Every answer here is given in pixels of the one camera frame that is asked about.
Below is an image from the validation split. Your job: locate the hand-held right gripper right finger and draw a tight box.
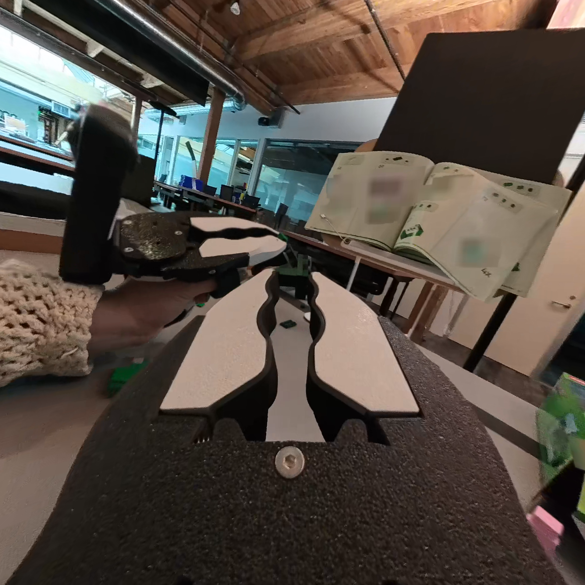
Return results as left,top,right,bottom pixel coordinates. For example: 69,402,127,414
304,272,420,442

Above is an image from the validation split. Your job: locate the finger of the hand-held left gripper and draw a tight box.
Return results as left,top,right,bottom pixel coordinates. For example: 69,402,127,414
189,216,280,240
199,237,289,268

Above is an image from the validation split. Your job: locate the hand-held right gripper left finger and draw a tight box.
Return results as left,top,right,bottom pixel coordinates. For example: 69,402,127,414
159,268,280,442

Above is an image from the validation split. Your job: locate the dark green lego assembly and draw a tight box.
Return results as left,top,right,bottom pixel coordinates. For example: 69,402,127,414
278,263,312,299

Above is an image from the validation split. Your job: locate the person's left forearm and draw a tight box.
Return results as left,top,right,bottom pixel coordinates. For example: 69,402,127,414
0,260,105,388

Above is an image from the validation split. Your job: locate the green white tiled lego block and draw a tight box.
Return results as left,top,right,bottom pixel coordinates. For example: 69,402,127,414
107,359,149,396

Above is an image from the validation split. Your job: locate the pink lego assembly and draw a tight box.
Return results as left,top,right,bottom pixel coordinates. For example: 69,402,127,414
526,507,566,557

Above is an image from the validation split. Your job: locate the person's left hand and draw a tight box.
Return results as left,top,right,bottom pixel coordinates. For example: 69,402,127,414
89,278,218,358

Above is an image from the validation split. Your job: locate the brown office desk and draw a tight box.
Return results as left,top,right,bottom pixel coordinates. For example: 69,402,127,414
283,231,468,344
153,180,257,221

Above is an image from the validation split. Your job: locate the black oval pad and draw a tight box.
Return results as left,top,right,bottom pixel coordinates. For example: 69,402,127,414
0,179,74,219

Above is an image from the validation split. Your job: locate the grey wood-edged table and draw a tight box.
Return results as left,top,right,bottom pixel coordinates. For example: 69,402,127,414
0,209,76,253

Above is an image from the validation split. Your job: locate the black tripod stand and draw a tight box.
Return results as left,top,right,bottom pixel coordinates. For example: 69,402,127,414
148,100,178,158

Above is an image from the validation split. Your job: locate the black hanging ceiling panel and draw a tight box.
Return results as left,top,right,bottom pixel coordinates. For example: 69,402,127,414
27,0,211,107

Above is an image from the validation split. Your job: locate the open instruction booklet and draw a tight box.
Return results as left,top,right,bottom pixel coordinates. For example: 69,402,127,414
304,151,573,302

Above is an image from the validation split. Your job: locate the green printed box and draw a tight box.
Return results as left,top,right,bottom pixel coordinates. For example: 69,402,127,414
535,371,585,517

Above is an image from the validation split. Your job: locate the black panel on stand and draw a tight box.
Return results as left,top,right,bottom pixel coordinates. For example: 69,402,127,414
375,27,585,372

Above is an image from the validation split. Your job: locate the wooden support post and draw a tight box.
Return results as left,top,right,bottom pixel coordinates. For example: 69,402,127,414
197,87,227,184

